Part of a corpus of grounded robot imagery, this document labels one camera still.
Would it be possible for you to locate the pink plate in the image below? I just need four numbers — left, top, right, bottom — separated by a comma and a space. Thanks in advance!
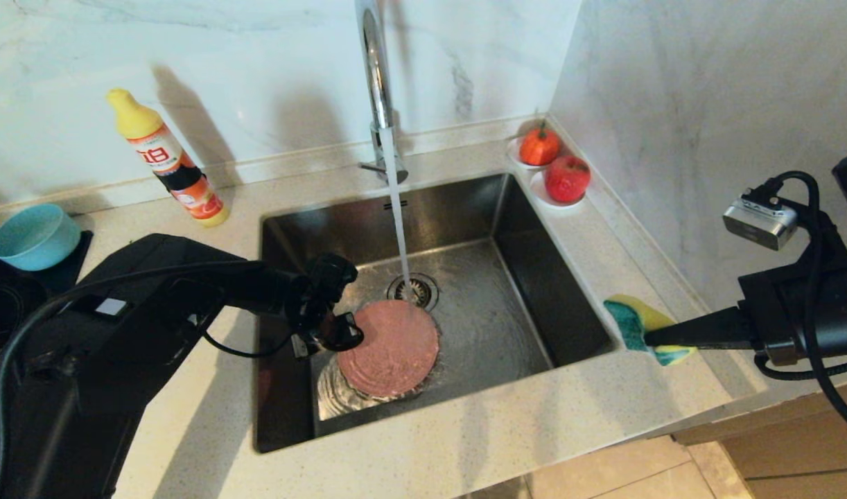
337, 299, 441, 399

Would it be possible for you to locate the yellow green sponge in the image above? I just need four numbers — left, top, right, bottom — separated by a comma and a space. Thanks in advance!
603, 294, 698, 367

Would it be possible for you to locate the orange detergent bottle yellow cap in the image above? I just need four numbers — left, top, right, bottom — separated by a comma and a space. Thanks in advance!
107, 87, 230, 227

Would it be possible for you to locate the chrome faucet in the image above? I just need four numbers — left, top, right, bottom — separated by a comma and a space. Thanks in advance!
354, 0, 409, 185

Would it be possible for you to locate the blue bowl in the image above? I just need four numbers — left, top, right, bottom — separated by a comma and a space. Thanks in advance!
0, 203, 82, 272

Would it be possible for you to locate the metal sink drain strainer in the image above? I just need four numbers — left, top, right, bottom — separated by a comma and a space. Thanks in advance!
387, 272, 439, 311

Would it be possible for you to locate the stainless steel sink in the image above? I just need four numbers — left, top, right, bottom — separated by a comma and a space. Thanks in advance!
255, 173, 619, 455

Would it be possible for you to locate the clear water stream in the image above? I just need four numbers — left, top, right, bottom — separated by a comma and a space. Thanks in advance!
381, 127, 420, 306

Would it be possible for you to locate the brown wooden cabinet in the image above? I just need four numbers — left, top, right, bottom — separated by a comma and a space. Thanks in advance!
673, 378, 847, 499

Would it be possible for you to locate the red toy apple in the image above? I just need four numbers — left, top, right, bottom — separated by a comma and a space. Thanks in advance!
544, 155, 593, 204

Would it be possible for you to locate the small white dish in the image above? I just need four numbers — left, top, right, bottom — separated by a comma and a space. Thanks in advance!
505, 135, 559, 171
530, 170, 586, 208

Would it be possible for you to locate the orange toy persimmon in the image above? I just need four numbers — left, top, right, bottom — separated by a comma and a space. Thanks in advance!
518, 121, 561, 167

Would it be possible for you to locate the black induction cooktop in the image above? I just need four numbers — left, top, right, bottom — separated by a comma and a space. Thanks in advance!
0, 231, 93, 389

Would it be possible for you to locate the black braided cable sleeve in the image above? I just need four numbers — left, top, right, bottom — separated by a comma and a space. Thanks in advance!
753, 353, 847, 381

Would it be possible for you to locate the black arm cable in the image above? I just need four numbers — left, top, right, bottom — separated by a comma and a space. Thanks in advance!
741, 170, 847, 440
0, 260, 299, 499

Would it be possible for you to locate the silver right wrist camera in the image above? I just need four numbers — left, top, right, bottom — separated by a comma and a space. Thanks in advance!
722, 189, 800, 251

